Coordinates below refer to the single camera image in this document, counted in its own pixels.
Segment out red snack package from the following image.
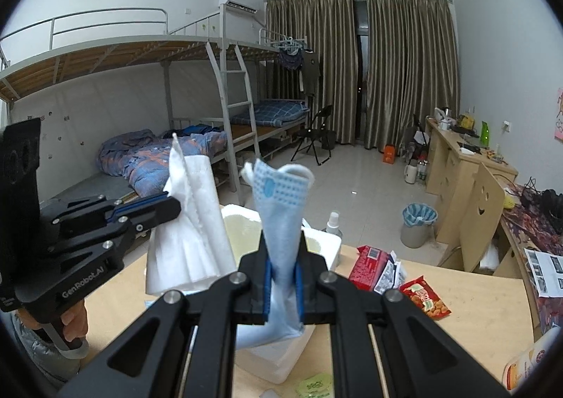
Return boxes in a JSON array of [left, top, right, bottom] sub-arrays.
[[348, 246, 390, 291]]

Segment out person's left hand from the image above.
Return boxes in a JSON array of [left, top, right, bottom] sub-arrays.
[[16, 300, 89, 342]]

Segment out hanging dark clothes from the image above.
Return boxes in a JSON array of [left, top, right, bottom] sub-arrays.
[[279, 48, 321, 96]]

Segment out white wall air conditioner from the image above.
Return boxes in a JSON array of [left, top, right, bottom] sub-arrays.
[[217, 0, 260, 14]]

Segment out orange box on floor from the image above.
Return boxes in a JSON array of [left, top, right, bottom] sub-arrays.
[[382, 145, 396, 164]]

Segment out blue folded far quilt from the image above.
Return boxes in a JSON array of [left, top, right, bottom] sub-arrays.
[[229, 100, 309, 127]]

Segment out white paper towel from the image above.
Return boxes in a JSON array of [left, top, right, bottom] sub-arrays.
[[145, 137, 237, 296]]

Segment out anime girl wall poster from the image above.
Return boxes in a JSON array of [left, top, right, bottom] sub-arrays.
[[555, 88, 563, 141]]

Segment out green tissue packet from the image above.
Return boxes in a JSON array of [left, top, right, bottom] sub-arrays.
[[296, 372, 334, 398]]

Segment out wooden smiley chair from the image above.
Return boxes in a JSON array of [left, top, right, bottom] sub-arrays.
[[439, 164, 505, 272]]

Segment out blue orange plaid quilt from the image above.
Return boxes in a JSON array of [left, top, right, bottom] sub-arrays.
[[95, 128, 227, 197]]

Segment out clear spray bottle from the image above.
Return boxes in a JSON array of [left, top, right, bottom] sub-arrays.
[[324, 211, 343, 238]]

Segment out trash bin blue bag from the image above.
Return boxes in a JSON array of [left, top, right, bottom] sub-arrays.
[[401, 203, 438, 248]]

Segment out white metal bunk bed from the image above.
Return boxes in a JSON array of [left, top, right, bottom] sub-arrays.
[[1, 7, 303, 200]]

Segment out white styrofoam box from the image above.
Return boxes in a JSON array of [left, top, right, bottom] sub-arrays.
[[221, 204, 342, 385]]

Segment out black folding chair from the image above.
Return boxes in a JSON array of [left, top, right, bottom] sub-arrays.
[[291, 105, 336, 166]]

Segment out printed paper sheet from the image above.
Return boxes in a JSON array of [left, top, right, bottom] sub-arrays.
[[525, 249, 563, 298]]

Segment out white blue snack wrapper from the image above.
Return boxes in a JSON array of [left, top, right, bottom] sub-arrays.
[[373, 251, 407, 295]]

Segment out brown curtain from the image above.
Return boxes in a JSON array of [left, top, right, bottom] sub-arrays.
[[266, 0, 359, 145], [363, 0, 460, 151]]

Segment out brown right curtain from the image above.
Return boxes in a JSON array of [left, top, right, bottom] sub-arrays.
[[363, 0, 460, 151]]

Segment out light wooden desk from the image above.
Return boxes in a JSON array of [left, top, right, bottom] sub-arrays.
[[426, 118, 518, 246]]

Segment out brown left curtain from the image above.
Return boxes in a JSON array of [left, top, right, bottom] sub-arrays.
[[266, 0, 359, 145]]

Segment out red orange snack packet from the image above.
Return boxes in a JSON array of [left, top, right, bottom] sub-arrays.
[[399, 276, 451, 320]]

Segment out white orange bottle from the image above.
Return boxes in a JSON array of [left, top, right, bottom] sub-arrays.
[[501, 327, 560, 393]]

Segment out white electric kettle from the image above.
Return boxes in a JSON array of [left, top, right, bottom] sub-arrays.
[[404, 164, 418, 184]]

